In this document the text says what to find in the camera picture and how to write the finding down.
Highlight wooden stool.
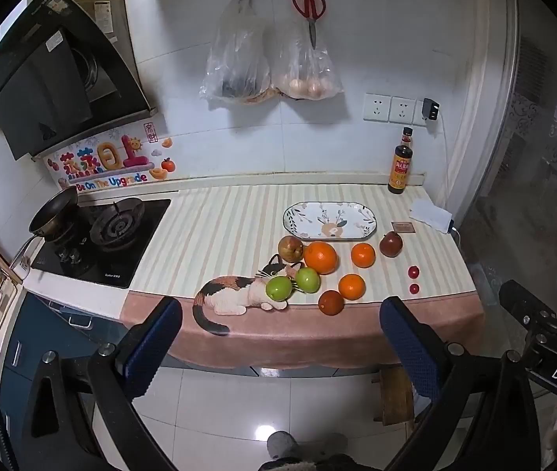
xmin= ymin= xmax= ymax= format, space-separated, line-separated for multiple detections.
xmin=371 ymin=365 xmax=417 ymax=427

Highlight blue kitchen cabinet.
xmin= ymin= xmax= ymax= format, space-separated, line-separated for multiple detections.
xmin=0 ymin=294 xmax=127 ymax=433

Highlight dark reddish orange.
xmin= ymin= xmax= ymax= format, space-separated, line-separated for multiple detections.
xmin=319 ymin=290 xmax=345 ymax=316

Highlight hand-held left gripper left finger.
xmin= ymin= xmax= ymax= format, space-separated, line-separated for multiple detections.
xmin=22 ymin=296 xmax=184 ymax=471

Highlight brownish red apple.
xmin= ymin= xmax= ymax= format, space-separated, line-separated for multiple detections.
xmin=277 ymin=235 xmax=305 ymax=262

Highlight colourful wall sticker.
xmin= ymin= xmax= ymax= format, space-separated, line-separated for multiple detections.
xmin=46 ymin=122 xmax=177 ymax=193

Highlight dark frying pan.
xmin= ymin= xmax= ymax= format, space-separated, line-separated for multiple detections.
xmin=10 ymin=185 xmax=80 ymax=270

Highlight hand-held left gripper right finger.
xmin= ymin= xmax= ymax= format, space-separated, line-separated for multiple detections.
xmin=379 ymin=296 xmax=541 ymax=471

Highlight red handled scissors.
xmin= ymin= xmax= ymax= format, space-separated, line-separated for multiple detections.
xmin=292 ymin=0 xmax=327 ymax=50

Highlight clear plastic bag of eggs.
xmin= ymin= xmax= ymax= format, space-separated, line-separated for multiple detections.
xmin=269 ymin=15 xmax=344 ymax=101

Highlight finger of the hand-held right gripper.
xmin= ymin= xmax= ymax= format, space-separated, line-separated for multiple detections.
xmin=498 ymin=279 xmax=557 ymax=339

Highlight green apple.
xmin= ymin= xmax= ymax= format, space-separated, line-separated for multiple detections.
xmin=265 ymin=276 xmax=293 ymax=302
xmin=295 ymin=267 xmax=320 ymax=293

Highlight frosted glass door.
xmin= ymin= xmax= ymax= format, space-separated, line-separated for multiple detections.
xmin=475 ymin=0 xmax=557 ymax=354

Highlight striped cat print mat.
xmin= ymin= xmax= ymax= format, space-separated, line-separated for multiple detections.
xmin=120 ymin=184 xmax=486 ymax=370

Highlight dark red pomegranate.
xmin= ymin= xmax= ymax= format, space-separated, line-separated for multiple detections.
xmin=379 ymin=232 xmax=404 ymax=258

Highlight white folded cloth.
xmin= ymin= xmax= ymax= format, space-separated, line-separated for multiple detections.
xmin=408 ymin=197 xmax=453 ymax=232

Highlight grey fuzzy slipper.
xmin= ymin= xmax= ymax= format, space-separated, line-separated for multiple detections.
xmin=266 ymin=431 xmax=301 ymax=462

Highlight large orange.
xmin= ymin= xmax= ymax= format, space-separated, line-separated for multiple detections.
xmin=304 ymin=240 xmax=339 ymax=276

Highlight dark soy sauce bottle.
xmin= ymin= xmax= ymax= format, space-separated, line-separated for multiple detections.
xmin=388 ymin=128 xmax=415 ymax=195

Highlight patterned oval ceramic plate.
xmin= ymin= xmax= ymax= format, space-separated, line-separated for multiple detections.
xmin=282 ymin=201 xmax=378 ymax=242

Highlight black gas stove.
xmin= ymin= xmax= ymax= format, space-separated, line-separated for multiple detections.
xmin=31 ymin=197 xmax=172 ymax=289

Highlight black range hood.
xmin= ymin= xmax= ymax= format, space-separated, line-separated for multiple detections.
xmin=0 ymin=0 xmax=158 ymax=160

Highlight small orange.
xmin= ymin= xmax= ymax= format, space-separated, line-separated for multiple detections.
xmin=350 ymin=242 xmax=376 ymax=268
xmin=338 ymin=274 xmax=366 ymax=301

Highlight white wall socket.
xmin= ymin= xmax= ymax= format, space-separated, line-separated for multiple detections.
xmin=389 ymin=95 xmax=417 ymax=124
xmin=363 ymin=92 xmax=391 ymax=122

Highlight clear plastic bag dark contents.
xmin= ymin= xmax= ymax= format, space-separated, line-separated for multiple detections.
xmin=199 ymin=0 xmax=273 ymax=105

